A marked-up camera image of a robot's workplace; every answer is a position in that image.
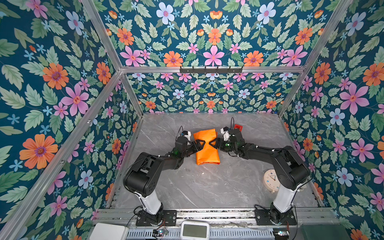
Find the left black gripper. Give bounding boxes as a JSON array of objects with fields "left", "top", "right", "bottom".
[{"left": 181, "top": 138, "right": 207, "bottom": 159}]

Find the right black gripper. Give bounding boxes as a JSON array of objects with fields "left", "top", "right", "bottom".
[{"left": 208, "top": 137, "right": 238, "bottom": 153}]

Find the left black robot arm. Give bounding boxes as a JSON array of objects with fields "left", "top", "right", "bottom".
[{"left": 123, "top": 136, "right": 206, "bottom": 222}]

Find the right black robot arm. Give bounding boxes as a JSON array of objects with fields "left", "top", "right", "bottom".
[{"left": 209, "top": 129, "right": 310, "bottom": 225}]

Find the white box bottom left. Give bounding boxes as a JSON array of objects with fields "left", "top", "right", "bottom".
[{"left": 89, "top": 223, "right": 129, "bottom": 240}]

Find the red tape dispenser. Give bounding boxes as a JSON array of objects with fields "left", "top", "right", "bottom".
[{"left": 234, "top": 124, "right": 243, "bottom": 132}]

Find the white round clock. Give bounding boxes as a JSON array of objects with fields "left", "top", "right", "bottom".
[{"left": 263, "top": 170, "right": 280, "bottom": 193}]

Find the white display device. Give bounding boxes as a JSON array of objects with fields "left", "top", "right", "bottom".
[{"left": 180, "top": 220, "right": 210, "bottom": 240}]

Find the green mat bottom right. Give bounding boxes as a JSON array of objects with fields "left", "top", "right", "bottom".
[{"left": 301, "top": 225, "right": 350, "bottom": 240}]

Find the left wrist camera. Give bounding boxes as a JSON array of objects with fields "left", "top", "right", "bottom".
[{"left": 181, "top": 131, "right": 192, "bottom": 141}]

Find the black hook rail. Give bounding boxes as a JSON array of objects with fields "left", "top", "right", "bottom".
[{"left": 179, "top": 66, "right": 243, "bottom": 75}]

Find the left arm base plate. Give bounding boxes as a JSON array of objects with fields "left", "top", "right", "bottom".
[{"left": 136, "top": 210, "right": 178, "bottom": 227}]

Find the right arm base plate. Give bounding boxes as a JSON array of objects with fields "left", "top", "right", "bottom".
[{"left": 254, "top": 209, "right": 298, "bottom": 226}]

